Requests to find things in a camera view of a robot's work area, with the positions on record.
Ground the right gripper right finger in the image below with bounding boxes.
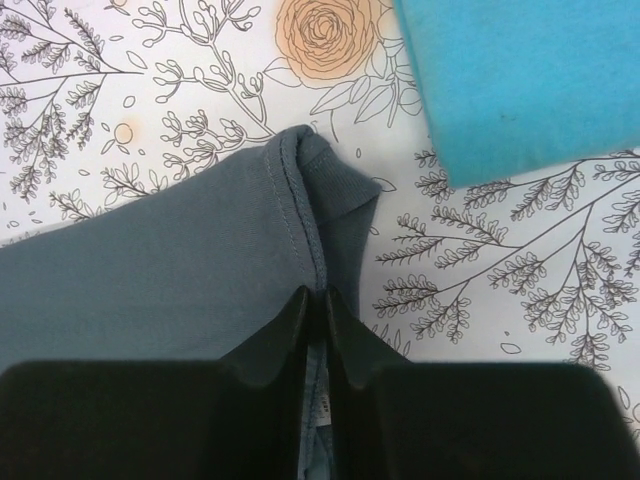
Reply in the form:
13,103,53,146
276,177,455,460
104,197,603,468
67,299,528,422
326,289,639,479

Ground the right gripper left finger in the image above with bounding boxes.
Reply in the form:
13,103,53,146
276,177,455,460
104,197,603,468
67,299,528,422
1,288,308,479

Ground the dark blue t-shirt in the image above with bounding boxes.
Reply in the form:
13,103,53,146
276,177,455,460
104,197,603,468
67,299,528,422
0,124,384,480

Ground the floral table mat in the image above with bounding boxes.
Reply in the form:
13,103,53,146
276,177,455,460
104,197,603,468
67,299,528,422
1,1,639,432

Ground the folded teal t-shirt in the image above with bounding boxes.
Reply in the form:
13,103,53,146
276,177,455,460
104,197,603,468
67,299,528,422
394,1,639,188

